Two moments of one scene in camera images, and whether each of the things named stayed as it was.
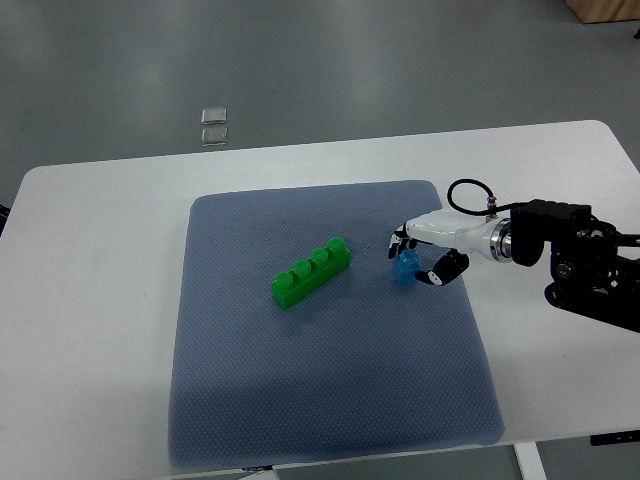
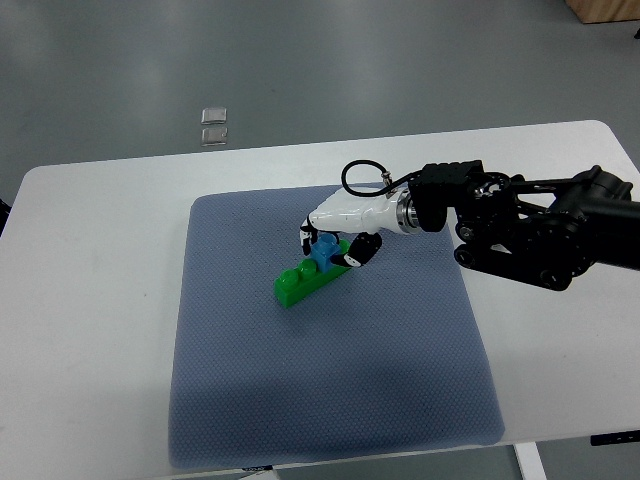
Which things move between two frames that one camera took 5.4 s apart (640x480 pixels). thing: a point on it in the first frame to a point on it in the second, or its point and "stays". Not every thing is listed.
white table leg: x=529 y=461 stays
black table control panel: x=631 y=436 stays
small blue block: x=407 y=263 to x=324 y=249
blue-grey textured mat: x=361 y=364 stays
